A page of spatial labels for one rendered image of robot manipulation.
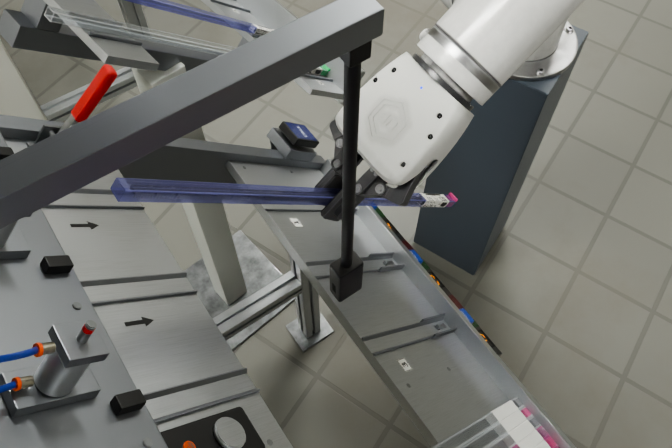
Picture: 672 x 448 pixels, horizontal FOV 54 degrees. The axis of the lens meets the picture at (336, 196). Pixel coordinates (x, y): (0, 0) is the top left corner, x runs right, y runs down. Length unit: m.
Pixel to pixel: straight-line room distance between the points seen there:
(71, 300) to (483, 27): 0.39
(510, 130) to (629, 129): 0.92
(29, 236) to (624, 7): 2.23
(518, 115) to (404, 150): 0.64
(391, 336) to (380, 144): 0.25
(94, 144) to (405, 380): 0.54
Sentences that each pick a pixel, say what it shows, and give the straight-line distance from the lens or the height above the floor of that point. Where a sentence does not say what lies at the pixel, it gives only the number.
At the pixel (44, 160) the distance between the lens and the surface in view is 0.25.
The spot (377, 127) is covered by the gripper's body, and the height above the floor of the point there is 1.05.
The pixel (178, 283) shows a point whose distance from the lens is 0.62.
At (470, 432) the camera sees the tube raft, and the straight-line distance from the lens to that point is 0.74.
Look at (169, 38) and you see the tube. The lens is 0.84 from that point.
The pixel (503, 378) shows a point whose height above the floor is 0.73.
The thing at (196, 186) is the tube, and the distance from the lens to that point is 0.52.
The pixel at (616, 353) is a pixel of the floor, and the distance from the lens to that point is 1.76.
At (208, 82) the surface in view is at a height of 1.35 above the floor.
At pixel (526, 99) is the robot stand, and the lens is 1.19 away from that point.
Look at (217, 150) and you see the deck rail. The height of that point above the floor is 0.88.
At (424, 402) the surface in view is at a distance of 0.73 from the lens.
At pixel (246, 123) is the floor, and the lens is 1.98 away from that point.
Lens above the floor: 1.54
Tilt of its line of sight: 58 degrees down
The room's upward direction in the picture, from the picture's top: straight up
